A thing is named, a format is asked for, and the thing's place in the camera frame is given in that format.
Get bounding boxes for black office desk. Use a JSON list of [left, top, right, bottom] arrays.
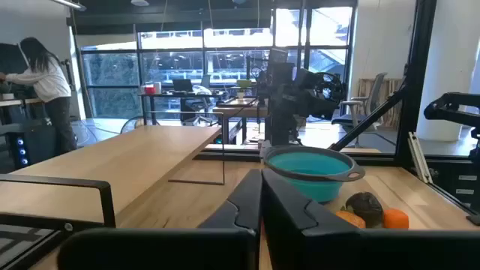
[[137, 89, 228, 127]]

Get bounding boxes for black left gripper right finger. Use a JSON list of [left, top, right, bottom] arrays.
[[262, 168, 362, 270]]

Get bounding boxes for wooden side table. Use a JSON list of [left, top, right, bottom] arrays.
[[211, 96, 269, 146]]

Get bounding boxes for grey office chair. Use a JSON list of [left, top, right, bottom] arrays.
[[331, 71, 389, 148]]

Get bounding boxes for dark avocado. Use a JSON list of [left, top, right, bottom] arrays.
[[343, 191, 385, 229]]

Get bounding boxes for silver aluminium bracket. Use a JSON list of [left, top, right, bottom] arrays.
[[407, 130, 435, 185]]

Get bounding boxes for ceiling light fixture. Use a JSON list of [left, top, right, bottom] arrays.
[[48, 0, 88, 12]]

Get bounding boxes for black laptop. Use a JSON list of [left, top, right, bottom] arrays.
[[171, 78, 195, 93]]

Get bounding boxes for black computer tower blue lights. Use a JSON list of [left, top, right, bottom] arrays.
[[9, 118, 58, 170]]

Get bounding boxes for wooden slat panel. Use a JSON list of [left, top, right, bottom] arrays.
[[355, 77, 405, 131]]

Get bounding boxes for teal collapsible bowl grey rim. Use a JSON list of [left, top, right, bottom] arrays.
[[262, 145, 367, 204]]

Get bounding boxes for black aluminium table frame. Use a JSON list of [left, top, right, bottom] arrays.
[[193, 0, 480, 226]]

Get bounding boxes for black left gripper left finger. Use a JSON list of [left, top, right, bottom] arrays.
[[197, 168, 263, 234]]

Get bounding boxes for wrinkled orange fruit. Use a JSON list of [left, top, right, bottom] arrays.
[[334, 205, 367, 230]]

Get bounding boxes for black labelled drawer cabinet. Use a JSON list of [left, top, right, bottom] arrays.
[[430, 159, 480, 213]]

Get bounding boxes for small bright orange fruit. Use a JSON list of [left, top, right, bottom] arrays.
[[382, 208, 410, 230]]

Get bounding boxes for black wall board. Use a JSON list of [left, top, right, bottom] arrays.
[[0, 42, 29, 99]]

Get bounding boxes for person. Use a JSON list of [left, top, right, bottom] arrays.
[[0, 36, 79, 155]]

